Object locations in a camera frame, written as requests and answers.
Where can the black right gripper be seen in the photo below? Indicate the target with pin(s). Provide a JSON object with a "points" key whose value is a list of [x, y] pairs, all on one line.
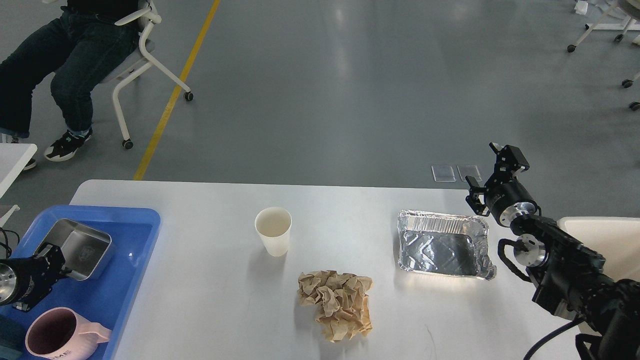
{"points": [[508, 199]]}

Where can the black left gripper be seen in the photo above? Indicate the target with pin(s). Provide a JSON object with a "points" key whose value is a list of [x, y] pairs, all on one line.
{"points": [[23, 281]]}

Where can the square steel container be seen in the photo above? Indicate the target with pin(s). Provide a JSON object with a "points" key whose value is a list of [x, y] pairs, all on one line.
{"points": [[86, 250]]}

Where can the pink mug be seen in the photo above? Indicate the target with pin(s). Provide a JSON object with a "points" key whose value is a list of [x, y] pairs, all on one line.
{"points": [[63, 334]]}

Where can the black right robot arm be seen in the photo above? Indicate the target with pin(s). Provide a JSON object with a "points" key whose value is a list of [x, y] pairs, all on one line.
{"points": [[568, 276]]}

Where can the clear floor plate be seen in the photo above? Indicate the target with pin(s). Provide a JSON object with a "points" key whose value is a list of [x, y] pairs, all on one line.
{"points": [[469, 170], [443, 173]]}

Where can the blue plastic tray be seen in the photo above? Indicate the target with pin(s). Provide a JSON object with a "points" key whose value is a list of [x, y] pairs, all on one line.
{"points": [[109, 298]]}

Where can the aluminium foil tray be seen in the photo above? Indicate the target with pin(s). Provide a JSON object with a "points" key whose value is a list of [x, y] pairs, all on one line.
{"points": [[433, 243]]}

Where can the white plastic bin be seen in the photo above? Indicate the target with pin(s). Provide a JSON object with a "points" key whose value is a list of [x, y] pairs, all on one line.
{"points": [[616, 239]]}

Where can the crumpled brown paper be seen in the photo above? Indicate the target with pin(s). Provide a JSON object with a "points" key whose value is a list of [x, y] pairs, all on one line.
{"points": [[342, 301]]}

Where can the white paper cup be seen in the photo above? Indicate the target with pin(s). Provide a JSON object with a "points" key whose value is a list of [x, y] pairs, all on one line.
{"points": [[273, 225]]}

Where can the white office chair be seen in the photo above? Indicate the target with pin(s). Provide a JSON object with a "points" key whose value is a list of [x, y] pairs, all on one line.
{"points": [[139, 61]]}

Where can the seated person in black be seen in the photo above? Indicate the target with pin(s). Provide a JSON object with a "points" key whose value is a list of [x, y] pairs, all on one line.
{"points": [[80, 48]]}

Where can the white rolling frame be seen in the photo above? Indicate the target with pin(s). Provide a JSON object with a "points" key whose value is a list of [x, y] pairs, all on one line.
{"points": [[631, 11]]}

